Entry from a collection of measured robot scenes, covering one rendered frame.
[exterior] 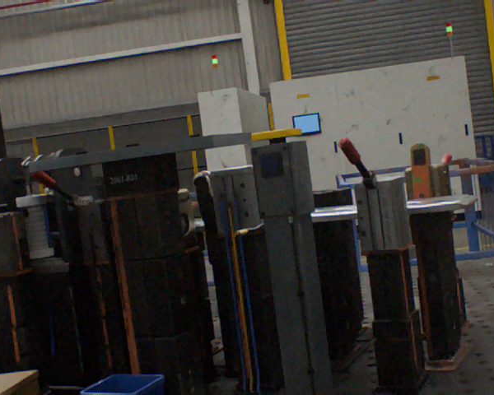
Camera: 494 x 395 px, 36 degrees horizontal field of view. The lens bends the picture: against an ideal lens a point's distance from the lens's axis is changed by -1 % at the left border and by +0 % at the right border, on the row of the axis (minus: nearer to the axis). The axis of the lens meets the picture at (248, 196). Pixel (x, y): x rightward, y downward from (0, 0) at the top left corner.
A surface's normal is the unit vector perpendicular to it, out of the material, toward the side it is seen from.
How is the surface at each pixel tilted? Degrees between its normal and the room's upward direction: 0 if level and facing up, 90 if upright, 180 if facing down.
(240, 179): 90
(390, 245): 90
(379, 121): 90
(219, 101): 90
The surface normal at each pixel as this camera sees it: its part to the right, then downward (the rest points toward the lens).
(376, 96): -0.11, 0.07
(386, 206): -0.44, 0.11
